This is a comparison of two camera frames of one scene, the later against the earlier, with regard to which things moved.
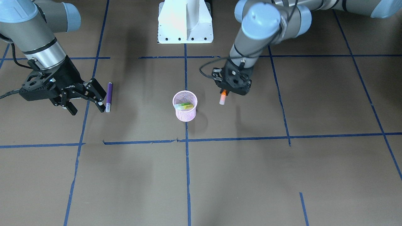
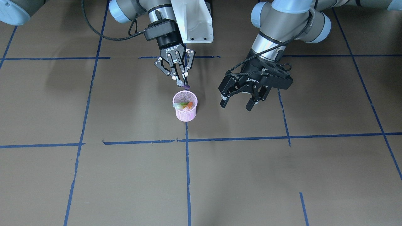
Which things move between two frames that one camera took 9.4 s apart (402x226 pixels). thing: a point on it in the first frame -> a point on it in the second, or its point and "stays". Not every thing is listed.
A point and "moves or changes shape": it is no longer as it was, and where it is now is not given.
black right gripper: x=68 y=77 -> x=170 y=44
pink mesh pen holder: x=185 y=96 stays
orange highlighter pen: x=222 y=98 moves or changes shape
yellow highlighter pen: x=186 y=107 stays
